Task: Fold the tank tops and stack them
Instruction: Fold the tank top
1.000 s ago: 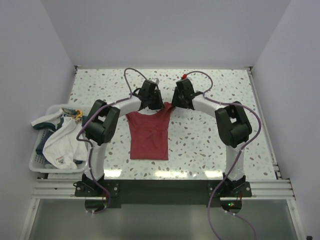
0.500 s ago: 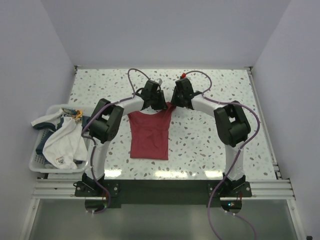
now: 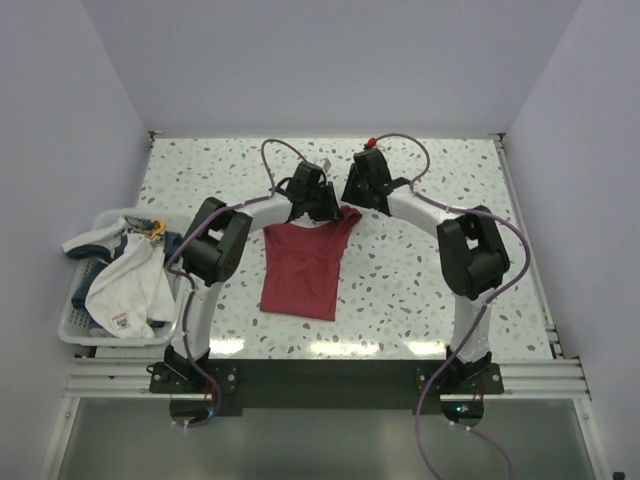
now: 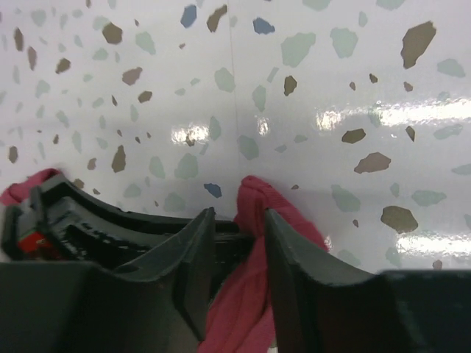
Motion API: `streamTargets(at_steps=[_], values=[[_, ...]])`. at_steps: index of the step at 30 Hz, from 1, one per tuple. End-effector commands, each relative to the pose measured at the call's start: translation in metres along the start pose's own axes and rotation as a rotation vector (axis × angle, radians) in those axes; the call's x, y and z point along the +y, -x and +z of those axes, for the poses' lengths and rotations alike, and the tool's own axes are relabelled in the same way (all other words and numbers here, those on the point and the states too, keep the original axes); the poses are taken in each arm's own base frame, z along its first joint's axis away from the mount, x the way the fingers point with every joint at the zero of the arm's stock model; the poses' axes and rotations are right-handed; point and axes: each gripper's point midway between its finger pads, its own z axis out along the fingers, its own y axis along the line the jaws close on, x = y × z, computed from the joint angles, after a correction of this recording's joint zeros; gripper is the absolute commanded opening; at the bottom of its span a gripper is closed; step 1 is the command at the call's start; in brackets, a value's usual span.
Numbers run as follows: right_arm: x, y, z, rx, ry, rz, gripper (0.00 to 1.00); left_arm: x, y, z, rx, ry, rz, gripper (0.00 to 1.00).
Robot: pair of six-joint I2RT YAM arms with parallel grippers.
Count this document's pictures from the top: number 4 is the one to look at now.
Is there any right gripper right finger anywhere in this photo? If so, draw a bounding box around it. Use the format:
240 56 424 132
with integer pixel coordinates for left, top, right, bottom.
265 210 470 352

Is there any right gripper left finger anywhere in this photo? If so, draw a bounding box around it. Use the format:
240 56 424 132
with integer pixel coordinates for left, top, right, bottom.
1 208 215 352

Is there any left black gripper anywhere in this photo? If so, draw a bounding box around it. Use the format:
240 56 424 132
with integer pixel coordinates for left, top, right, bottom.
2 174 250 272

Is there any red tank top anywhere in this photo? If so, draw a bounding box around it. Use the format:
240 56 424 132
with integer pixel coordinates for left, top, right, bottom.
0 168 329 353

